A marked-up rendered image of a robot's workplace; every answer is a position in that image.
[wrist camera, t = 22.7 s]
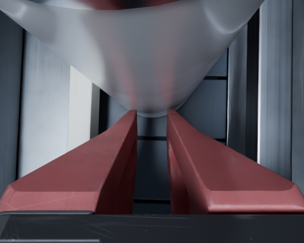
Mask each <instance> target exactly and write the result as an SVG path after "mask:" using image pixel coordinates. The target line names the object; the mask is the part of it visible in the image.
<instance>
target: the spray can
mask: <svg viewBox="0 0 304 243"><path fill-rule="evenodd" d="M264 1H265V0H0V10H1V11H2V12H4V13H5V14H6V15H7V16H9V17H10V18H11V19H13V20H14V21H15V22H16V23H17V24H19V25H20V26H21V27H23V28H24V29H25V30H26V31H28V32H29V33H30V34H31V35H33V36H34V37H35V38H37V39H38V40H39V41H41V42H42V43H43V44H44V45H46V46H47V47H48V48H49V49H51V50H52V51H53V52H55V53H56V54H57V55H58V56H60V57H61V58H62V59H64V60H65V61H66V62H67V63H69V64H70V65H71V66H73V67H74V68H75V69H76V70H78V71H79V72H80V73H81V74H83V75H84V76H85V77H87V78H88V79H89V80H90V81H91V82H93V83H94V84H95V85H97V86H98V87H99V88H100V89H102V90H103V91H104V92H106V93H107V94H108V95H109V96H111V97H112V98H113V99H115V100H116V101H117V102H118V103H120V104H121V105H122V106H123V107H124V108H125V109H126V110H128V111H129V110H131V109H136V110H137V116H140V117H143V118H150V119H155V118H161V117H165V116H167V110H168V109H174V110H175V111H177V110H179V109H180V108H181V107H182V106H183V105H184V104H185V103H186V102H187V100H188V99H189V97H190V95H191V94H192V93H193V92H194V90H195V89H196V88H197V86H198V85H199V84H200V82H201V81H202V80H203V79H204V77H205V76H206V75H207V74H208V73H209V71H210V70H211V69H212V67H213V66H214V65H215V64H216V62H217V61H218V60H219V58H220V57H221V56H222V54H223V53H224V52H225V51H226V49H227V48H228V47H229V46H230V44H231V43H232V42H233V40H234V39H235V38H236V37H237V35H238V34H239V33H240V31H241V30H242V29H243V27H244V26H245V25H246V24H247V22H248V21H249V20H250V19H251V18H252V16H253V15H254V14H255V12H256V11H257V10H258V8H259V7H260V6H261V5H262V3H263V2H264Z"/></svg>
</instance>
